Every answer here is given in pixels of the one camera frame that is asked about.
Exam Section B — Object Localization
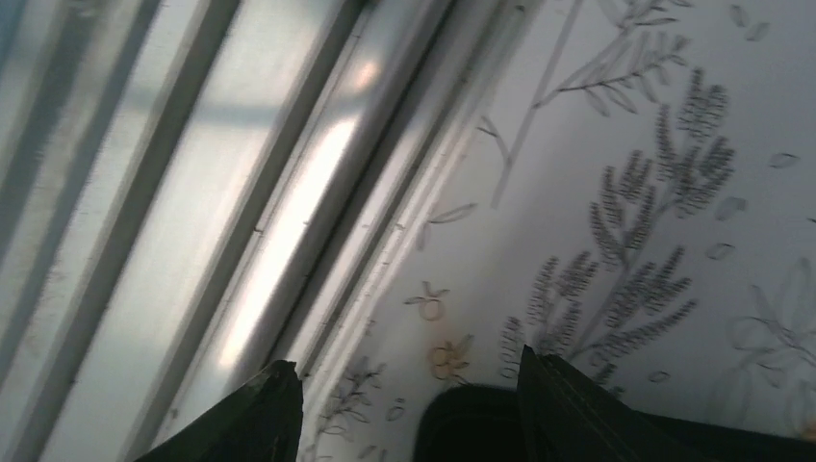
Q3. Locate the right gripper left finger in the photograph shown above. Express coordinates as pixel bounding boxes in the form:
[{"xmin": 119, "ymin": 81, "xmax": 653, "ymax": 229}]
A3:
[{"xmin": 138, "ymin": 360, "xmax": 303, "ymax": 462}]

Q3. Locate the black phone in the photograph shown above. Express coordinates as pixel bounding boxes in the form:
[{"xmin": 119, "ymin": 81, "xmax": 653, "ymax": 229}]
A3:
[{"xmin": 412, "ymin": 385, "xmax": 815, "ymax": 462}]

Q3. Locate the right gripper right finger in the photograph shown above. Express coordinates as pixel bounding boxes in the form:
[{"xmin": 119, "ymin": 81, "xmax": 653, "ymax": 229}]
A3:
[{"xmin": 516, "ymin": 346, "xmax": 707, "ymax": 461}]

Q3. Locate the aluminium rail frame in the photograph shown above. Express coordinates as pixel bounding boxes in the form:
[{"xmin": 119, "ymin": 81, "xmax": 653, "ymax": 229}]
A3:
[{"xmin": 1, "ymin": 1, "xmax": 541, "ymax": 461}]

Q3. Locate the floral patterned table mat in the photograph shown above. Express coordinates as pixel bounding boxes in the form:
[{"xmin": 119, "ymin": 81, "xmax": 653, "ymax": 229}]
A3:
[{"xmin": 301, "ymin": 1, "xmax": 815, "ymax": 461}]

